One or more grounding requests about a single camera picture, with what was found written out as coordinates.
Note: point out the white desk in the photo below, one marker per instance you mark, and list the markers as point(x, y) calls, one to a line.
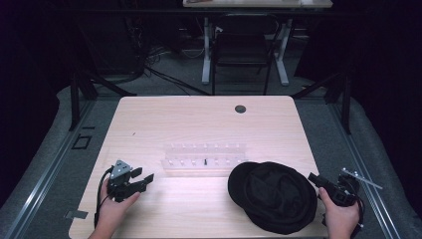
point(249, 4)

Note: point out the grey table grommet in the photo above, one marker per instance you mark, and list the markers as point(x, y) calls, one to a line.
point(240, 109)

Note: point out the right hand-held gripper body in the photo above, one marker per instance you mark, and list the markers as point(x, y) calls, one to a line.
point(344, 191)

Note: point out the black chair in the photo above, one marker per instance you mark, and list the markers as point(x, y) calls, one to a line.
point(244, 46)

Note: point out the grey tape strip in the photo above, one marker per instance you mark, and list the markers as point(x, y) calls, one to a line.
point(76, 214)

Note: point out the person's left hand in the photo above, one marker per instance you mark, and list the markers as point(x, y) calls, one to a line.
point(112, 209)

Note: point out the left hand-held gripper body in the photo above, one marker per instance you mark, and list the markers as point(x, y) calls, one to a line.
point(120, 182)

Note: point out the clear acrylic rack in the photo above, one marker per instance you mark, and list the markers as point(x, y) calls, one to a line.
point(203, 167)

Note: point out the aluminium floor rail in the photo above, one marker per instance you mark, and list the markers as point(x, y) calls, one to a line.
point(382, 206)
point(49, 172)

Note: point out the black hat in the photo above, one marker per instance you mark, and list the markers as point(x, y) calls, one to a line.
point(270, 197)

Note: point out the black tape square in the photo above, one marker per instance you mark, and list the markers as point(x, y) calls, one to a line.
point(73, 142)

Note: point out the person's right hand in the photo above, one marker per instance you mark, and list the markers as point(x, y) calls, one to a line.
point(339, 217)

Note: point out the black metal stand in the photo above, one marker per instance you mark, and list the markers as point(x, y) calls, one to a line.
point(75, 99)
point(347, 106)

